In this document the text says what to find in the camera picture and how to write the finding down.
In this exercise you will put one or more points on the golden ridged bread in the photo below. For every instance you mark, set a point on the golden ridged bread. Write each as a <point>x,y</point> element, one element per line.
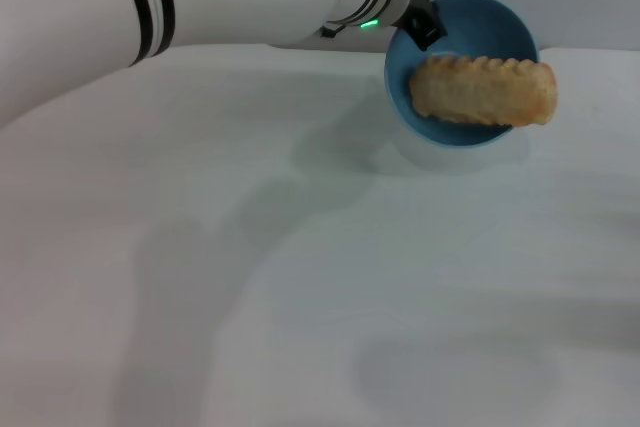
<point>480,92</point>

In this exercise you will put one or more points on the blue bowl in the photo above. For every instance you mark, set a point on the blue bowl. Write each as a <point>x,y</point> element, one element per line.
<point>480,22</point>

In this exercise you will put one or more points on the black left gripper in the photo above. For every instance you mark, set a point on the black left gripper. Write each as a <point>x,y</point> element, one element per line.
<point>417,4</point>

